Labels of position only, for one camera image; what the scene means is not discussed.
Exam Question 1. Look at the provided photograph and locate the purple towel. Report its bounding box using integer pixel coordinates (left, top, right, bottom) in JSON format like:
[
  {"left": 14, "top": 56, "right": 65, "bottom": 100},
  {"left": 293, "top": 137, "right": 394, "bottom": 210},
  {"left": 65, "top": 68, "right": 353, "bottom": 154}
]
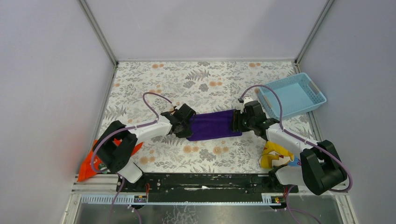
[{"left": 187, "top": 109, "right": 242, "bottom": 141}]

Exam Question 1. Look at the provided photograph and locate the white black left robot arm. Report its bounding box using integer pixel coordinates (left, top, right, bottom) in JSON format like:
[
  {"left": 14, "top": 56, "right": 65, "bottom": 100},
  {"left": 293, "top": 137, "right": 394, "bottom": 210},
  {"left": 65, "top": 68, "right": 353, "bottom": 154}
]
[{"left": 92, "top": 104, "right": 196, "bottom": 183}]

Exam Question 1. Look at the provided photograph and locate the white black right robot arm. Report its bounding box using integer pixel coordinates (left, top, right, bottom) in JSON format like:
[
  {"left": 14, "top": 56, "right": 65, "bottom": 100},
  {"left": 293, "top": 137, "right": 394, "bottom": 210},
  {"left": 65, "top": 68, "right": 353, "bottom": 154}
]
[{"left": 232, "top": 98, "right": 348, "bottom": 195}]

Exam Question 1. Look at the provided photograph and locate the yellow blue Pokemon towel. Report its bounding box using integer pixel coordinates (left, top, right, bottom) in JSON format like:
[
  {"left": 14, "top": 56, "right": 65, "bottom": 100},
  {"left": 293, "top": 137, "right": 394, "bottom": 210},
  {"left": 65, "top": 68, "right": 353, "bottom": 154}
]
[{"left": 259, "top": 141, "right": 301, "bottom": 169}]

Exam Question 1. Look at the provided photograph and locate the floral patterned table mat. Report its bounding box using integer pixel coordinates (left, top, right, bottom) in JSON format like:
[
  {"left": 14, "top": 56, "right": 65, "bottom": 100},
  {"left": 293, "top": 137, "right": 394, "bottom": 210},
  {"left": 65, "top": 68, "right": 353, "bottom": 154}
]
[{"left": 99, "top": 61, "right": 295, "bottom": 173}]

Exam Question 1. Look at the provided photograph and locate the light blue plastic basket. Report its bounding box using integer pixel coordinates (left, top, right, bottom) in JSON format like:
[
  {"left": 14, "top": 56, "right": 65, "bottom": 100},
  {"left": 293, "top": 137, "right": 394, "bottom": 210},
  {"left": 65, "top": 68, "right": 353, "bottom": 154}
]
[{"left": 258, "top": 73, "right": 327, "bottom": 119}]

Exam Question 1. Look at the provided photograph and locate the orange towel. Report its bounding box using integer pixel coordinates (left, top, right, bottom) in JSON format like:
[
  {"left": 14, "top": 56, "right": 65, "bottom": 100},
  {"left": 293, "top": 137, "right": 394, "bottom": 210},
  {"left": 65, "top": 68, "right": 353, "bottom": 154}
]
[{"left": 77, "top": 138, "right": 143, "bottom": 182}]

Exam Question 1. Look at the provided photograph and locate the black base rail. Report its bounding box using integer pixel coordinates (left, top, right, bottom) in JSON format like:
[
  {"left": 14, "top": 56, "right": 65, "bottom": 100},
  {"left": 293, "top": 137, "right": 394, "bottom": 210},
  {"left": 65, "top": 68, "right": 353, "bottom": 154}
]
[{"left": 116, "top": 173, "right": 289, "bottom": 197}]

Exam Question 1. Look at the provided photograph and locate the white slotted cable duct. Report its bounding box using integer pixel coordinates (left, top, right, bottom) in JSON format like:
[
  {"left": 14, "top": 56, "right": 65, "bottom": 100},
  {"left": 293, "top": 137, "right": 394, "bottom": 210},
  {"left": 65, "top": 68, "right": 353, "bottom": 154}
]
[{"left": 80, "top": 193, "right": 282, "bottom": 206}]

